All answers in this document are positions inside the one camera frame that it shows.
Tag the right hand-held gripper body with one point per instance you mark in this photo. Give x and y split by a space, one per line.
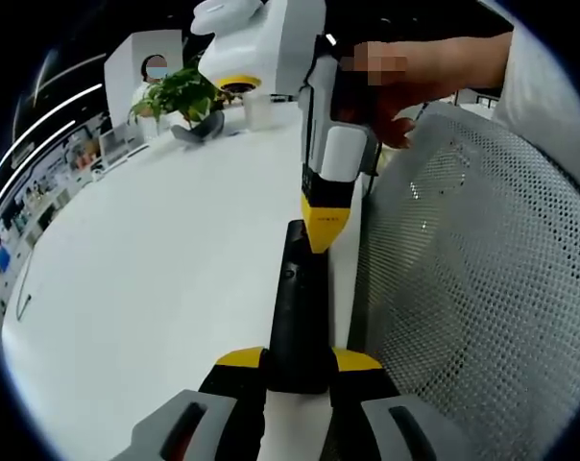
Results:
261 38

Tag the white translucent cup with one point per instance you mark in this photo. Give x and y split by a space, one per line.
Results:
255 111

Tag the ceiling light strips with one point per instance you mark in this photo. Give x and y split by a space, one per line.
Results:
40 120

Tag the black remote control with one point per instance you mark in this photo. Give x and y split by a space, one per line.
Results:
295 312

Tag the green potted plant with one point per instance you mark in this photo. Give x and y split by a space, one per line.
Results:
179 91

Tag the white mesh chair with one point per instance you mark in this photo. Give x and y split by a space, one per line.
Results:
487 288

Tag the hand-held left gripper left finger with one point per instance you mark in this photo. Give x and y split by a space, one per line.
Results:
223 418

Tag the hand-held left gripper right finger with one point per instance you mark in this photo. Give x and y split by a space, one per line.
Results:
367 422

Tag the person's right hand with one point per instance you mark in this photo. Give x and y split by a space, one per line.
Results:
376 96

